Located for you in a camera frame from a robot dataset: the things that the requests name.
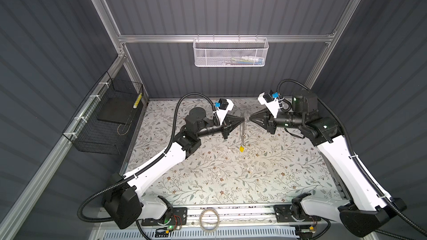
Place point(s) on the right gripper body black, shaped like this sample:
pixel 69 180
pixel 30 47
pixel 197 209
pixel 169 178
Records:
pixel 269 124

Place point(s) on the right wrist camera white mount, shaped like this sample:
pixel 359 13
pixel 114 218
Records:
pixel 273 101

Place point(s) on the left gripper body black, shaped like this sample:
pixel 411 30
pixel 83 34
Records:
pixel 225 128

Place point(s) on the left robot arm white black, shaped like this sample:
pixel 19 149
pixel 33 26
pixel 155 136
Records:
pixel 128 203

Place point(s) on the items in white basket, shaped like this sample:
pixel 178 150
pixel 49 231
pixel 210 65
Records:
pixel 243 61

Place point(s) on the black wire basket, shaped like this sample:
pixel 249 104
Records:
pixel 87 134

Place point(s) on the yellow marker in black basket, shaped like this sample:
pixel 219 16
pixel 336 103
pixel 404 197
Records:
pixel 136 103

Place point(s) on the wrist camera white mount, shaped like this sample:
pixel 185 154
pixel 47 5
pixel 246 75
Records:
pixel 222 107
pixel 273 101

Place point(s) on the black pad in basket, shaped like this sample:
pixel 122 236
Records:
pixel 116 110

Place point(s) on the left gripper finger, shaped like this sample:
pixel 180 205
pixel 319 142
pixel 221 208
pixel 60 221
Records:
pixel 234 124
pixel 234 119

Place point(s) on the white wire mesh basket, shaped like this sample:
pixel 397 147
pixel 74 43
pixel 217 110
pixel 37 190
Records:
pixel 208 52

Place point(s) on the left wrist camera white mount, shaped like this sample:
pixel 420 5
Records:
pixel 222 107

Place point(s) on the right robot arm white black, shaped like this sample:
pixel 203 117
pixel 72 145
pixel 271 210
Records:
pixel 365 206

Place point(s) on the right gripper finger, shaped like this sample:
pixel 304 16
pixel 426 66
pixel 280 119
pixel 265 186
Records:
pixel 260 122
pixel 260 115

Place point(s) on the tape roll clear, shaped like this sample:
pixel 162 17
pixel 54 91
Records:
pixel 209 220

